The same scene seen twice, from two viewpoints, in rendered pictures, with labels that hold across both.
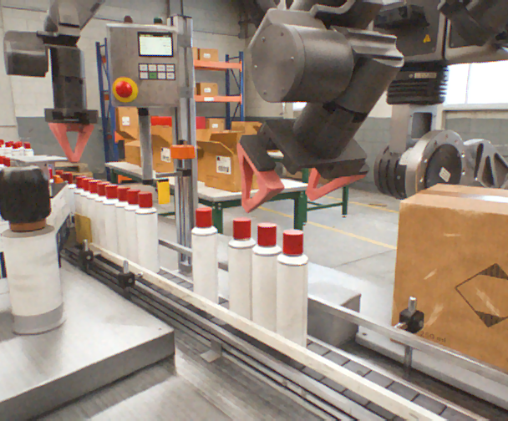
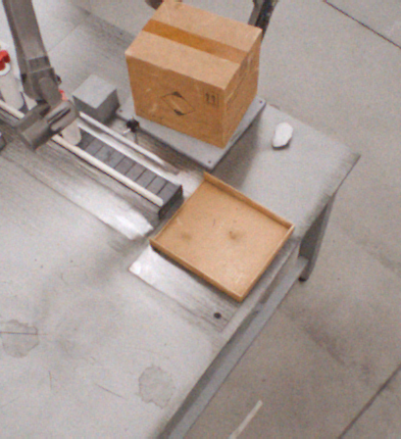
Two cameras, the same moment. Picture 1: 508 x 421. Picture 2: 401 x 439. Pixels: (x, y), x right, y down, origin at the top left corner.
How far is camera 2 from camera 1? 1.29 m
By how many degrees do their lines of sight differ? 48
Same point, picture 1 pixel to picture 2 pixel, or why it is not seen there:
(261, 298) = not seen: hidden behind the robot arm
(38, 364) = not seen: outside the picture
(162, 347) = not seen: outside the picture
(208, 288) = (15, 100)
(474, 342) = (175, 121)
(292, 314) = (68, 130)
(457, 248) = (158, 81)
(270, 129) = not seen: hidden behind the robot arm
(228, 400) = (43, 173)
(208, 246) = (7, 80)
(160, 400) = (7, 179)
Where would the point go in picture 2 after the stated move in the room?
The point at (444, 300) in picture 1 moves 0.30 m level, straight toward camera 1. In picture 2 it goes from (157, 102) to (124, 187)
